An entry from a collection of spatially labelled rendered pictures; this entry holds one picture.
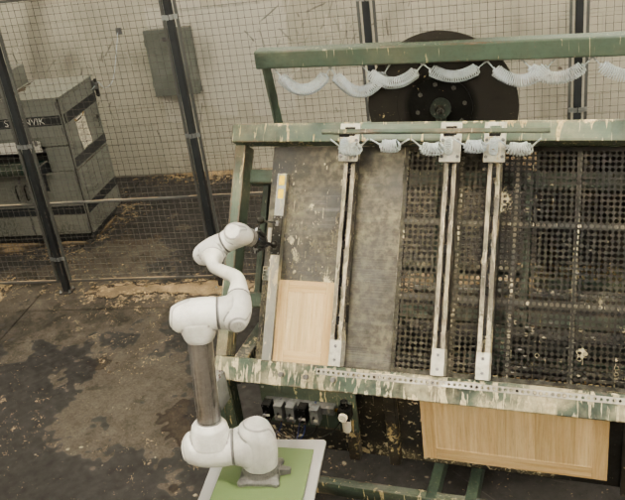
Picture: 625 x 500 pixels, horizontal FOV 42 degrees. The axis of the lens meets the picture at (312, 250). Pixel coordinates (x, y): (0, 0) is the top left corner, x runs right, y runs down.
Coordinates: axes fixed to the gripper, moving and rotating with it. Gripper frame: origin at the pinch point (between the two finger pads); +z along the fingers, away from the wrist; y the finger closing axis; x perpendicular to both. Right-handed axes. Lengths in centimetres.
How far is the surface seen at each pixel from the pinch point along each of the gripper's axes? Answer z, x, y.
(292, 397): 15, 15, 74
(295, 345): 15, 14, 49
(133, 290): 227, -215, 18
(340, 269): 10.6, 35.9, 9.8
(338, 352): 9, 39, 50
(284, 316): 14.3, 7.0, 35.0
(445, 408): 44, 86, 73
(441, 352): 9, 88, 46
